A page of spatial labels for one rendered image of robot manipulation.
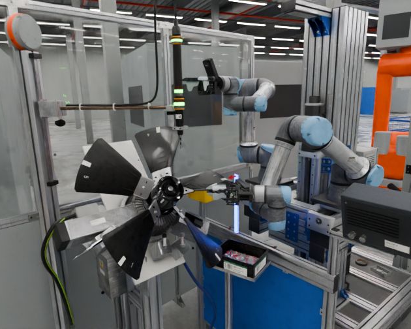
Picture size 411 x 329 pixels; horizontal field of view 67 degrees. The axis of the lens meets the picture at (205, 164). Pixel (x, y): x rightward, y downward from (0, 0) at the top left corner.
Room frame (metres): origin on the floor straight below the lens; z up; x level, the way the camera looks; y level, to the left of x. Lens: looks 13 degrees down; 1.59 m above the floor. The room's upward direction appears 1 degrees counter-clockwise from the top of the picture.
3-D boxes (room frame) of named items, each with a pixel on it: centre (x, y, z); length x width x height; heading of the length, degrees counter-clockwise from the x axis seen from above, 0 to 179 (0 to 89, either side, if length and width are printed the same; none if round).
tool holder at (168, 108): (1.31, 0.11, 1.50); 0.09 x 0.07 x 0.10; 76
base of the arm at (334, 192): (1.56, -0.72, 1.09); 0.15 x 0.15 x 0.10
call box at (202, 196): (1.77, 0.02, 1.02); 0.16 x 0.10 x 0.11; 41
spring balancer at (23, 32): (1.48, 0.80, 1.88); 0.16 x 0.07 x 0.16; 166
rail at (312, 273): (1.47, -0.23, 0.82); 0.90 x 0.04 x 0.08; 41
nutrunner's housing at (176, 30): (1.31, 0.10, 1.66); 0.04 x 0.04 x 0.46
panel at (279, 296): (1.47, -0.23, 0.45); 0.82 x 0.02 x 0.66; 41
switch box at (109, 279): (1.41, 0.49, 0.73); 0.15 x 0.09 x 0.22; 41
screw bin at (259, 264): (1.31, -0.15, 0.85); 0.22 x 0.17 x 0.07; 56
